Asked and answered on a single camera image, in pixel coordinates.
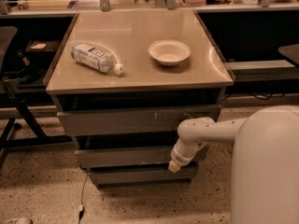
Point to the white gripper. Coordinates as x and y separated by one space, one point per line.
181 158

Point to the grey drawer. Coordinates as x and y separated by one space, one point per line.
148 174
133 120
128 151

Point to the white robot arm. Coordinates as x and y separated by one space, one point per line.
265 162

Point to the grey bottom drawer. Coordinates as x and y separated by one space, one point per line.
148 174

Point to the grey top drawer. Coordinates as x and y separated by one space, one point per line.
133 120

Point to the grey drawer cabinet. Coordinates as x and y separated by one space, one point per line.
199 80

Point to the white paper bowl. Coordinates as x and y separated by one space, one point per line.
169 52

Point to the plastic water bottle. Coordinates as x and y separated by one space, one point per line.
102 60

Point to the black office chair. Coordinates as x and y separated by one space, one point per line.
7 33

